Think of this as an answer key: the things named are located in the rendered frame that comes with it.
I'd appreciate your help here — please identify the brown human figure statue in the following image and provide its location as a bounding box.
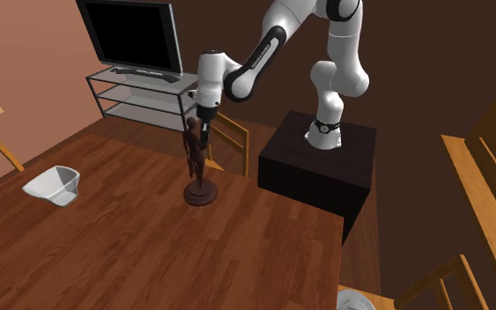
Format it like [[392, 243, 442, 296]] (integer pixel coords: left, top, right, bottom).
[[182, 117, 219, 208]]

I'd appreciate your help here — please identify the grey glass shelf television stand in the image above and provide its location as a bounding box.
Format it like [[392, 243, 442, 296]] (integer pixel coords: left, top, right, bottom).
[[85, 65, 203, 133]]

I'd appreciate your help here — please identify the white angular bowl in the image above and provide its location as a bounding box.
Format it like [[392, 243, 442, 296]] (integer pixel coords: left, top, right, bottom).
[[21, 165, 82, 209]]

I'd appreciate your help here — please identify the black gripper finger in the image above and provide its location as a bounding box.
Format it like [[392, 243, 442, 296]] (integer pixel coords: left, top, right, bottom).
[[199, 122, 212, 151]]

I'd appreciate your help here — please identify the brown wooden table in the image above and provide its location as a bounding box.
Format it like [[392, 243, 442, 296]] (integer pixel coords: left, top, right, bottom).
[[0, 133, 345, 310]]

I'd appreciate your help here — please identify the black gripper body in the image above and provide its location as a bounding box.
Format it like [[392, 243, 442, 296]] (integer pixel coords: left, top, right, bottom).
[[196, 104, 219, 127]]

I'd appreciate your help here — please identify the black flat screen television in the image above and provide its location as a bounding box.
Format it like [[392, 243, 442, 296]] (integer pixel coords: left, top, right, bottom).
[[75, 0, 185, 85]]

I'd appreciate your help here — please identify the large wooden framed window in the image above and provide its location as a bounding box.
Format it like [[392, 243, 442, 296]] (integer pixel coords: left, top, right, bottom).
[[440, 63, 496, 310]]

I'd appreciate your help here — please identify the white round plate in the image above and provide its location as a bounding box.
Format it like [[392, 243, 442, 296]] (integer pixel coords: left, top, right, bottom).
[[336, 288, 378, 310]]

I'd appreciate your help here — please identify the dark robot stand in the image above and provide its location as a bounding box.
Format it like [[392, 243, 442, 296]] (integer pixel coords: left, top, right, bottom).
[[257, 110, 377, 247]]

